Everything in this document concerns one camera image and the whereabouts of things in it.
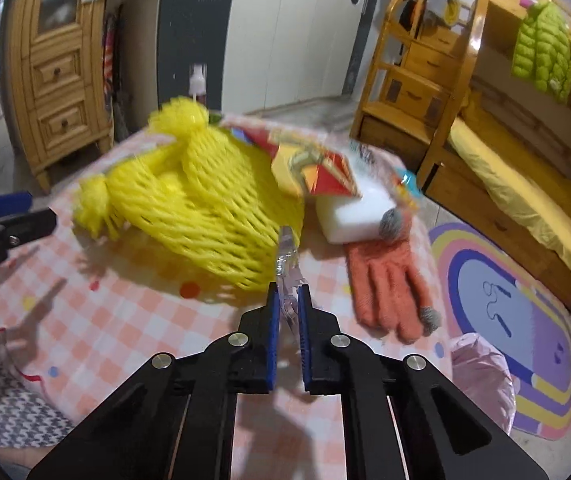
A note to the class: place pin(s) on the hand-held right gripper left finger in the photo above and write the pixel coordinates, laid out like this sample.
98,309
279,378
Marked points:
272,340

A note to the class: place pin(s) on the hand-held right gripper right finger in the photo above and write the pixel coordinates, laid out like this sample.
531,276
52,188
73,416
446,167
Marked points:
306,340

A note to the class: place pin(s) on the clear plastic wrapper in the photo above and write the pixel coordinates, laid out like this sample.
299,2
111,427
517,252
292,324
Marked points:
285,270

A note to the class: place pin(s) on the yellow foam fruit net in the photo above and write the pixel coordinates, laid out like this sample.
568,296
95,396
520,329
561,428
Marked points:
205,230
200,135

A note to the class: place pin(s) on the trash bin with pink bag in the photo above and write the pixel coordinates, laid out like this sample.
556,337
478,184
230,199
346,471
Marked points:
480,380

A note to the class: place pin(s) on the orange knit glove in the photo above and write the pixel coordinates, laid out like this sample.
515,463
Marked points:
383,280

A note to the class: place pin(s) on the pink checked tablecloth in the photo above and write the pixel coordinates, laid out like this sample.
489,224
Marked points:
115,320

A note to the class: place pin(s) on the grey zigzag cloth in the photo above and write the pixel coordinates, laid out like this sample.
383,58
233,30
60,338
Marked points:
10,405

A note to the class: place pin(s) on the white foam block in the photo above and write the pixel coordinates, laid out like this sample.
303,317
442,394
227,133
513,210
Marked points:
353,215

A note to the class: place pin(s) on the wooden cabinet with drawers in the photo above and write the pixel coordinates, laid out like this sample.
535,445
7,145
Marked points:
60,75

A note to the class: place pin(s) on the colourful snack packet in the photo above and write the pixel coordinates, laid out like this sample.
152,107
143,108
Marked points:
310,167

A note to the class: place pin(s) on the small blue red packet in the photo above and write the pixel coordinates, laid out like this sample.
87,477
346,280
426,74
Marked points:
408,187

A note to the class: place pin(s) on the rainbow oval rug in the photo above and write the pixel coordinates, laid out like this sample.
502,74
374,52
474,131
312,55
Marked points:
510,310

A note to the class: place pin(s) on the white spray bottle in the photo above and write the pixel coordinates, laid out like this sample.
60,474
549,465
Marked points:
198,82

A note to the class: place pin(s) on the wooden bunk bed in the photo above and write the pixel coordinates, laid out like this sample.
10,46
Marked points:
495,195

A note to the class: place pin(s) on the yellow bed sheet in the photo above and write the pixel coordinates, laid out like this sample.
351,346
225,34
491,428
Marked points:
515,180

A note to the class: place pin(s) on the wooden stair drawers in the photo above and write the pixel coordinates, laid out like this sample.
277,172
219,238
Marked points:
415,85

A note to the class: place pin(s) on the white dotted wardrobe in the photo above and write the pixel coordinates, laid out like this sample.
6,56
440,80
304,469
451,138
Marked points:
275,35

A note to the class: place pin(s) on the green down jacket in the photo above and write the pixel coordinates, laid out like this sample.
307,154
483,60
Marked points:
543,50

